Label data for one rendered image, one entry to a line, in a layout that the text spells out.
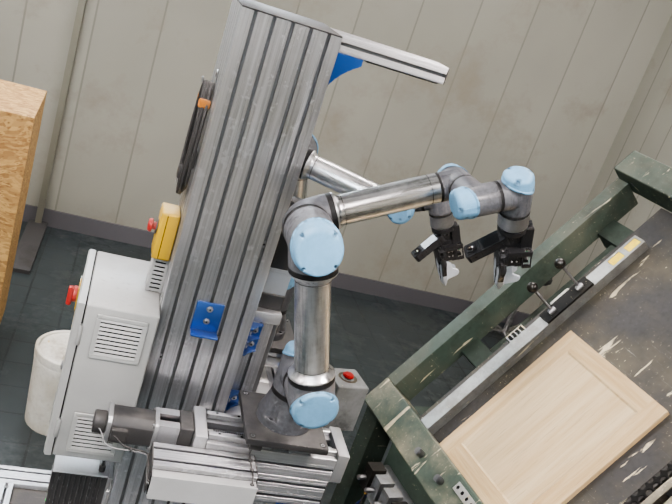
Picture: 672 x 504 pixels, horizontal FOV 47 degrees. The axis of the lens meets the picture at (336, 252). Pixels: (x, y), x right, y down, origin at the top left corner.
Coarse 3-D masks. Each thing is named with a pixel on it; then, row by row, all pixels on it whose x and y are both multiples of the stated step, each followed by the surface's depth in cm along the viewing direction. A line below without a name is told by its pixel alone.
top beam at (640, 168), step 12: (636, 156) 271; (624, 168) 271; (636, 168) 267; (648, 168) 264; (660, 168) 261; (624, 180) 274; (636, 180) 264; (648, 180) 261; (660, 180) 258; (636, 192) 272; (648, 192) 263; (660, 192) 255; (660, 204) 262
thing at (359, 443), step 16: (368, 416) 278; (368, 432) 276; (384, 432) 276; (352, 448) 284; (368, 448) 277; (384, 448) 280; (352, 464) 283; (352, 480) 282; (336, 496) 290; (352, 496) 285
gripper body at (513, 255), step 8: (504, 232) 184; (520, 232) 184; (528, 232) 185; (512, 240) 187; (520, 240) 188; (528, 240) 187; (504, 248) 189; (512, 248) 189; (520, 248) 188; (528, 248) 188; (496, 256) 192; (504, 256) 188; (512, 256) 188; (520, 256) 188; (528, 256) 188; (512, 264) 191; (520, 264) 191; (528, 264) 190
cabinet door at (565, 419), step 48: (576, 336) 246; (528, 384) 245; (576, 384) 235; (624, 384) 226; (480, 432) 244; (528, 432) 234; (576, 432) 225; (624, 432) 216; (480, 480) 232; (528, 480) 224; (576, 480) 215
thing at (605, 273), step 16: (640, 240) 254; (624, 256) 253; (592, 272) 257; (608, 272) 253; (592, 288) 253; (576, 304) 254; (560, 320) 254; (528, 336) 254; (544, 336) 255; (512, 352) 254; (480, 368) 257; (496, 368) 253; (464, 384) 256; (480, 384) 253; (448, 400) 256; (464, 400) 254; (432, 416) 255; (448, 416) 254; (432, 432) 255
